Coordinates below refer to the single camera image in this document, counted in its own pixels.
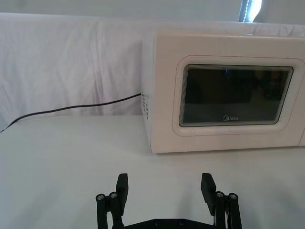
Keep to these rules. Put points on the cream microwave oven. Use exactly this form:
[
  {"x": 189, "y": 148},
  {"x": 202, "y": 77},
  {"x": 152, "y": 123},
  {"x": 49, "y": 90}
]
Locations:
[{"x": 164, "y": 95}]

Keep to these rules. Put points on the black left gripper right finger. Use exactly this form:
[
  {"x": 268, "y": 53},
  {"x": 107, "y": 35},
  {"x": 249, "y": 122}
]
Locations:
[{"x": 209, "y": 190}]

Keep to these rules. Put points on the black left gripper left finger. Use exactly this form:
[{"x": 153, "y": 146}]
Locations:
[{"x": 122, "y": 190}]

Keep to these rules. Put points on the white curtain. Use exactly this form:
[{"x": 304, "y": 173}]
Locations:
[{"x": 59, "y": 59}]

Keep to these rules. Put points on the white table cloth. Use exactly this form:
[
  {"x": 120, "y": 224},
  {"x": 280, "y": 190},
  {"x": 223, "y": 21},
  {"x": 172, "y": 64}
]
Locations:
[{"x": 71, "y": 167}]

